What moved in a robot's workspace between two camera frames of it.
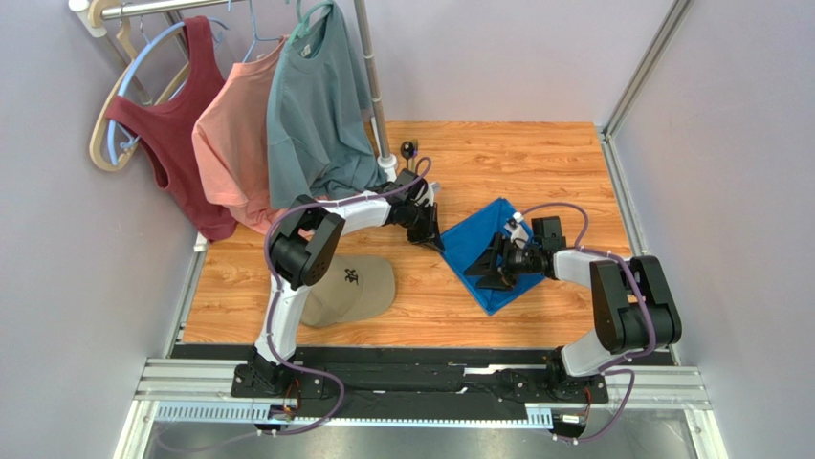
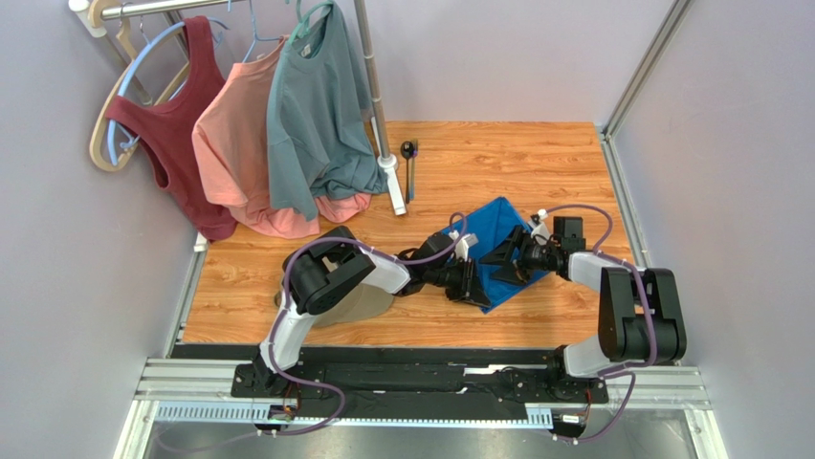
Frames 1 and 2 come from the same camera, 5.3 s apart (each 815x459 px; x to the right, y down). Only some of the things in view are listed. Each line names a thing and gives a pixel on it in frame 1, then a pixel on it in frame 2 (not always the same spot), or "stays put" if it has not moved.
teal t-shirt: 320,138 stays put
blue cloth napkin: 467,241 stays put
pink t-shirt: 230,133 stays put
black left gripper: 429,235 -> 469,289
